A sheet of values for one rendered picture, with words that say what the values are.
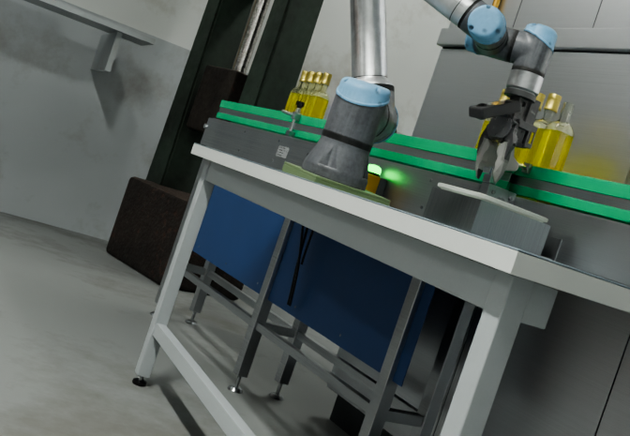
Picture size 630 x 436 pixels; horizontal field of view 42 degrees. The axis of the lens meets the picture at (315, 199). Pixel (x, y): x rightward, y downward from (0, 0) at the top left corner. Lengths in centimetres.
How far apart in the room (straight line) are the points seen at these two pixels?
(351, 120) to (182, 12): 361
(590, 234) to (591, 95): 51
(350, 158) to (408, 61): 418
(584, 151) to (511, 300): 111
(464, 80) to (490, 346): 166
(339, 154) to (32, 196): 360
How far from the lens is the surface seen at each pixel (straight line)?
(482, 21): 177
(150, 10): 526
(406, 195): 225
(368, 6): 197
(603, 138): 221
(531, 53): 190
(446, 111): 274
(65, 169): 518
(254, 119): 323
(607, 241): 188
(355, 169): 177
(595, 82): 230
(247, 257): 295
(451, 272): 128
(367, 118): 178
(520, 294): 118
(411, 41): 594
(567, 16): 251
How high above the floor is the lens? 74
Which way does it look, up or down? 1 degrees down
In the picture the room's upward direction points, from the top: 19 degrees clockwise
